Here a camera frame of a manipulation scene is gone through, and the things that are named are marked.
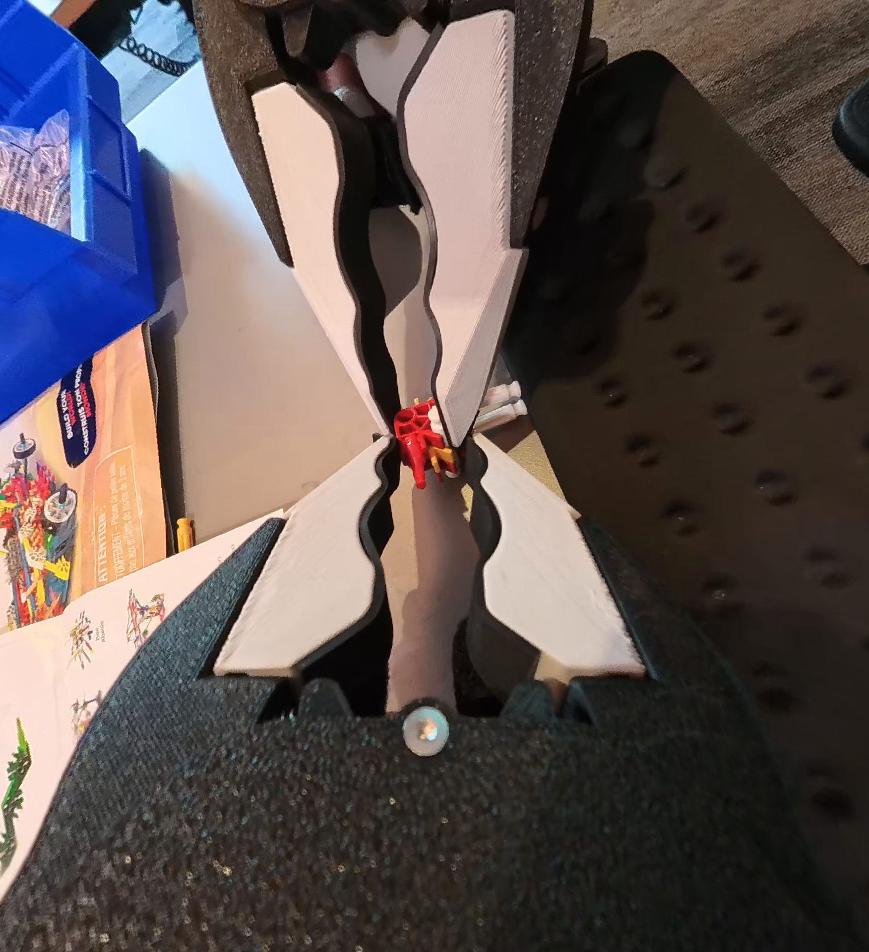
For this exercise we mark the yellow plastic rod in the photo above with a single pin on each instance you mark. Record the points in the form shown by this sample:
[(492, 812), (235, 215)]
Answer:
[(184, 533)]

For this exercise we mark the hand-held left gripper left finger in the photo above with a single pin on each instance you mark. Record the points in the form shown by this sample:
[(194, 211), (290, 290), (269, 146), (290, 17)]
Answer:
[(308, 587)]

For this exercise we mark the blue plastic bin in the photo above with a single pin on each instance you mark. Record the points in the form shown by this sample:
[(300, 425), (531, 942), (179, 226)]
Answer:
[(33, 312)]

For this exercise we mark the white printed instruction sheet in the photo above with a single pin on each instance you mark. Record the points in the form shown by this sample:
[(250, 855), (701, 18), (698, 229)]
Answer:
[(18, 706)]

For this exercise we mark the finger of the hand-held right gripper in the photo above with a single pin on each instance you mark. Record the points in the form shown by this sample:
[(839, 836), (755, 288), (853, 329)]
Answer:
[(468, 149), (304, 186)]

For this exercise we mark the short red plastic rod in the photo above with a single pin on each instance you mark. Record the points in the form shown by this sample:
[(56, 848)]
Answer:
[(418, 470)]

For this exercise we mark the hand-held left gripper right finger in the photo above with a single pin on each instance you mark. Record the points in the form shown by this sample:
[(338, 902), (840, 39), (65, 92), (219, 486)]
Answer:
[(561, 587)]

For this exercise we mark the red plastic connector piece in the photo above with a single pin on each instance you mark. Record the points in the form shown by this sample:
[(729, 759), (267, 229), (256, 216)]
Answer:
[(411, 428)]

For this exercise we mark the orange and red toy bag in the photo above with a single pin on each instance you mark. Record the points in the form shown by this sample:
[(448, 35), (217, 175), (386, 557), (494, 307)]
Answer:
[(122, 461)]

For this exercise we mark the clear plastic bag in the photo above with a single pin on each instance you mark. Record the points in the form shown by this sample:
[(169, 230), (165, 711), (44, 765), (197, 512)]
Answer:
[(18, 171)]

